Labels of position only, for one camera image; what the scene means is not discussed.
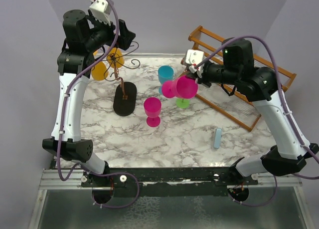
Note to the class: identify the metal wine glass rack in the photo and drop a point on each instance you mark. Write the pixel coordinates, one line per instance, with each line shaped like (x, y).
(126, 92)

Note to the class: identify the green plastic wine glass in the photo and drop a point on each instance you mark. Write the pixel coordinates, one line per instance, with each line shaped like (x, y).
(182, 102)

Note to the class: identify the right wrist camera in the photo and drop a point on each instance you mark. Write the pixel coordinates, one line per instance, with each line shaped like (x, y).
(193, 58)

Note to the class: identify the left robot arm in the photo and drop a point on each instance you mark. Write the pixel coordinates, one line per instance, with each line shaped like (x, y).
(84, 35)

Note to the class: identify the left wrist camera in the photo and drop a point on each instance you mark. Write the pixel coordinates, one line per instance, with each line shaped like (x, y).
(101, 10)

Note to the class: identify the pink wine glass front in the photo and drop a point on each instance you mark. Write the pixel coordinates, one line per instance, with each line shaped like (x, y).
(181, 87)

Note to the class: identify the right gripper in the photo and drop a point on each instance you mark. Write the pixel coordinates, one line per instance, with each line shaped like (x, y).
(202, 80)

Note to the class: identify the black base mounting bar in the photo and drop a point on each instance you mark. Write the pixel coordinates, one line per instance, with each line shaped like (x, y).
(167, 182)

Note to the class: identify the pink wine glass left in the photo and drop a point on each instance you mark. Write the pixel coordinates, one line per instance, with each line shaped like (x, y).
(152, 107)

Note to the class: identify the yellow plastic wine glass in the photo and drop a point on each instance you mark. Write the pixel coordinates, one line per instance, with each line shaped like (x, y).
(99, 72)

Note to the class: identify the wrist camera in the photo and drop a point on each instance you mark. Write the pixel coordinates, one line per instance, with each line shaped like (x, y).
(193, 58)
(101, 10)

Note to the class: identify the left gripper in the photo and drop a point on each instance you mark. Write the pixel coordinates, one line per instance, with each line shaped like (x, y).
(125, 36)

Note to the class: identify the light blue flat stick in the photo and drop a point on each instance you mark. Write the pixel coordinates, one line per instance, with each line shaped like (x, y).
(217, 138)

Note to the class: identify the pink wine glass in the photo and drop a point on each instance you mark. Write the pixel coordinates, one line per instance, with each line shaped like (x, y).
(181, 87)
(152, 107)

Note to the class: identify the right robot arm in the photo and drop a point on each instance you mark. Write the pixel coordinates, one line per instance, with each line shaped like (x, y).
(233, 64)

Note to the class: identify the blue plastic wine glass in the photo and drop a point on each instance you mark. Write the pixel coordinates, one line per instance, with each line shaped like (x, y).
(165, 73)

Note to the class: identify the orange plastic wine glass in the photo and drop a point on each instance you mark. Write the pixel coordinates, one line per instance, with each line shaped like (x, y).
(115, 58)

